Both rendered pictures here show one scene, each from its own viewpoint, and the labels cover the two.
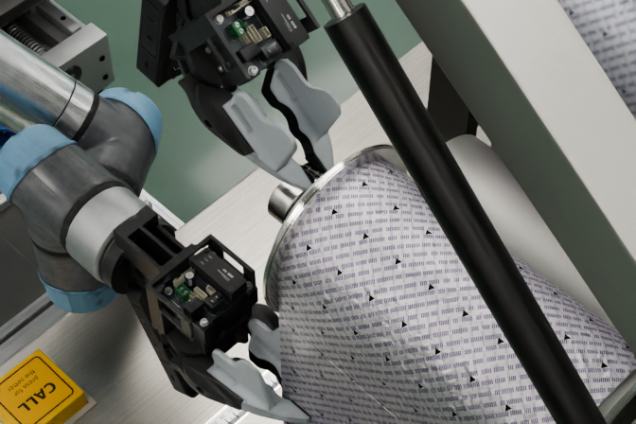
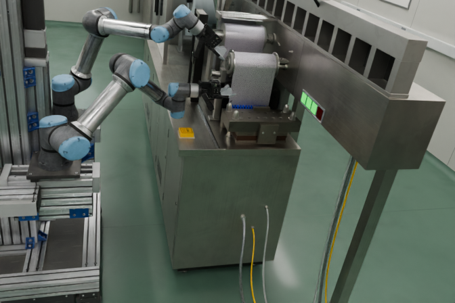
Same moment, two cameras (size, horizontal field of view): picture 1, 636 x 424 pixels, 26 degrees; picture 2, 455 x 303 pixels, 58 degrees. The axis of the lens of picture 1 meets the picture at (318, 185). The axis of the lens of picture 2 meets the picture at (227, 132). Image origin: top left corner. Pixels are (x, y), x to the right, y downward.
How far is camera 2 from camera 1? 194 cm
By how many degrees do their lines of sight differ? 53
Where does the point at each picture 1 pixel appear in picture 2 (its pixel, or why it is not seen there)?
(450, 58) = not seen: outside the picture
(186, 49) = (210, 42)
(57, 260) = (183, 103)
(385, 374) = (252, 68)
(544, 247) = not seen: hidden behind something
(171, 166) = not seen: hidden behind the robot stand
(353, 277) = (244, 58)
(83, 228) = (193, 86)
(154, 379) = (193, 126)
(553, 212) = not seen: outside the picture
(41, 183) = (181, 85)
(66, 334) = (176, 128)
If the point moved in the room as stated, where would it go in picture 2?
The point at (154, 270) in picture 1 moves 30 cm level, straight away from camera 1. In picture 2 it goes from (209, 84) to (158, 71)
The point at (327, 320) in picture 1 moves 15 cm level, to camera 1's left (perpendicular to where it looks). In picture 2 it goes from (243, 66) to (228, 72)
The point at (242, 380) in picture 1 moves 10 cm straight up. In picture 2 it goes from (227, 92) to (229, 75)
